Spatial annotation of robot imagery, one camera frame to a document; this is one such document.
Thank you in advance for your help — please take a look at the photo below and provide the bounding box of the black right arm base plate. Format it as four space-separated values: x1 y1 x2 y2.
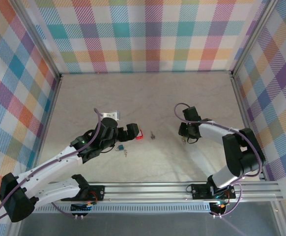
191 183 236 200

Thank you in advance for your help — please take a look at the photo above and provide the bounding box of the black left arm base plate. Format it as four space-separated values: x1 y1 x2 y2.
84 184 106 205

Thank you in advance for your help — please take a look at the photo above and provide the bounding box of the grey slotted cable duct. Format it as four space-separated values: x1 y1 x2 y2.
34 203 213 215

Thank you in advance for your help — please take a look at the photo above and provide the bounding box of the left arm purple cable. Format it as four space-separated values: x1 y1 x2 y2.
0 107 104 227

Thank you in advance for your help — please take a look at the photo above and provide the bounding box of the thin aluminium frame rail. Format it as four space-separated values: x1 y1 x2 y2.
60 70 233 75

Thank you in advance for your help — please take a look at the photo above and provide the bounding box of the small circuit board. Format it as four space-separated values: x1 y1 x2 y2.
211 199 230 215
70 201 96 212

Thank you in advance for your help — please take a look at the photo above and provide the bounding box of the aluminium frame post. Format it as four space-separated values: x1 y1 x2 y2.
272 203 286 236
230 0 281 77
11 0 63 80
6 220 22 236

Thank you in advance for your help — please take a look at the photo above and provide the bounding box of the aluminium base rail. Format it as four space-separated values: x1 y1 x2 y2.
33 181 284 204

